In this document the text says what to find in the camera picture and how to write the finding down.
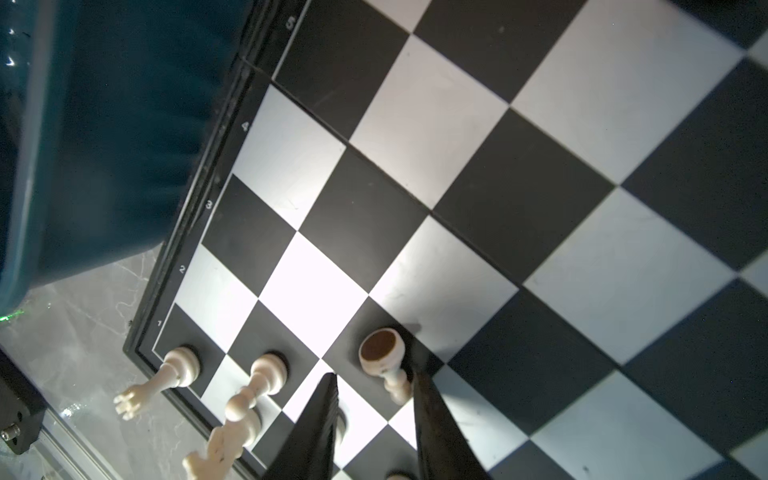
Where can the white pawn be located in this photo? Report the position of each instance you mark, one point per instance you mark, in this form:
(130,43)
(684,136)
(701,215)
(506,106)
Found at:
(381,354)
(268,375)

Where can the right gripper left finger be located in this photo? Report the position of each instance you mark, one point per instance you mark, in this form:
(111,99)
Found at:
(308,452)

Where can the white knight on board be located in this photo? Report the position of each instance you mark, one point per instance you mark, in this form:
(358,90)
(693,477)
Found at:
(225,445)

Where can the white pawn on board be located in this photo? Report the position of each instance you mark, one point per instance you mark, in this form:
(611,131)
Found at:
(268,375)

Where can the white rook on board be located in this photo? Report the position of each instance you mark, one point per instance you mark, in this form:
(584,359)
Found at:
(180,368)

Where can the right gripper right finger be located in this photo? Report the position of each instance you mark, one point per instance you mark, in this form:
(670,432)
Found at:
(443,451)

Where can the black and white chessboard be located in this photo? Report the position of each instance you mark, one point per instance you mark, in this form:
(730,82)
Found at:
(560,206)

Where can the teal plastic tray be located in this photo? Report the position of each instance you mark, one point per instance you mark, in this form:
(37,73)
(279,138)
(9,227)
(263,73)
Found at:
(105,107)

